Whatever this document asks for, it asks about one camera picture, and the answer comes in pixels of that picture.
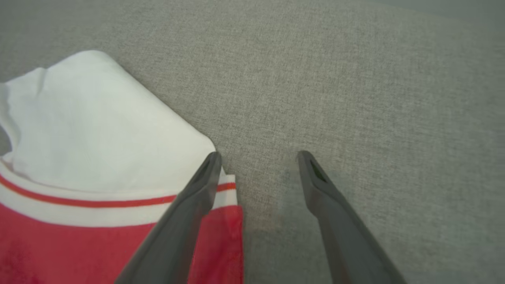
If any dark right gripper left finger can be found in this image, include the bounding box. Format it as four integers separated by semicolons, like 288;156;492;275
114;151;223;284

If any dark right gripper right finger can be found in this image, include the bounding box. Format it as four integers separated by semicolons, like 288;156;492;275
297;150;407;284

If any grey fabric sofa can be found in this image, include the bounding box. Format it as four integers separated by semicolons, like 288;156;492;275
0;0;505;284

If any red white jersey shirt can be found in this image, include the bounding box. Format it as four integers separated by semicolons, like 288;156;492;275
0;50;244;284

